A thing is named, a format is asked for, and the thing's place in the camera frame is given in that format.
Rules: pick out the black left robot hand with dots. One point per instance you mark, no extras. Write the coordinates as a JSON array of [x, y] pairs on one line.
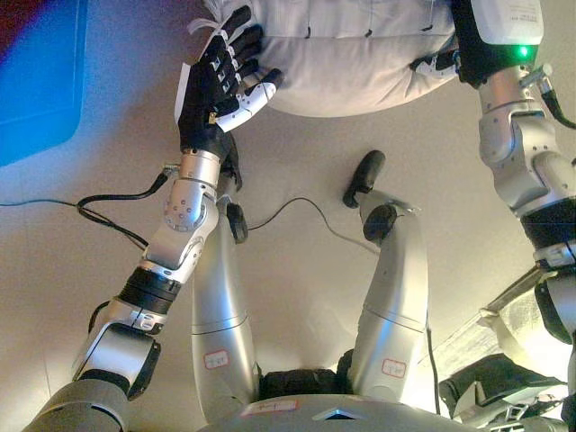
[[202, 103]]

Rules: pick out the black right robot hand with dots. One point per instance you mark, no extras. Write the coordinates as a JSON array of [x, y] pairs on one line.
[[481, 49]]

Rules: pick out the white fringed pillow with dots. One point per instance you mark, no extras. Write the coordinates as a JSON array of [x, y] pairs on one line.
[[342, 67]]

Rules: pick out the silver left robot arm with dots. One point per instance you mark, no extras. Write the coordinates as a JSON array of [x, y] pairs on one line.
[[184, 216]]

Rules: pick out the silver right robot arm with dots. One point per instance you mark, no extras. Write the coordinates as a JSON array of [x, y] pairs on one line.
[[517, 148]]

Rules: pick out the blue bin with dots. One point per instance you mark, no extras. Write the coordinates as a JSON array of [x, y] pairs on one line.
[[36, 81]]

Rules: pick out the black right robot foot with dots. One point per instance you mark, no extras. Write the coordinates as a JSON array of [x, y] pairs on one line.
[[366, 173]]

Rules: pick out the silver left robot leg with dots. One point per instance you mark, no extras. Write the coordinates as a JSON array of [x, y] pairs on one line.
[[220, 292]]

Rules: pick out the silver robot leg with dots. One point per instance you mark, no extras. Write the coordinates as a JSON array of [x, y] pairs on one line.
[[396, 288], [220, 292]]

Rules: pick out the silver right robot leg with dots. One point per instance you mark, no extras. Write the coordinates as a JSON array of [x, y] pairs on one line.
[[396, 288]]

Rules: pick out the white patterned bed cloth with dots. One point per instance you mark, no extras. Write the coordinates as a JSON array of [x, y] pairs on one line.
[[472, 335]]

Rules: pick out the black bag with buckle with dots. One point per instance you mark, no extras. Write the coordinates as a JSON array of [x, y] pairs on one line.
[[486, 378]]

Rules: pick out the grey robot torso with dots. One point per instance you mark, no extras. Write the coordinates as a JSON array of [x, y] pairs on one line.
[[360, 416]]

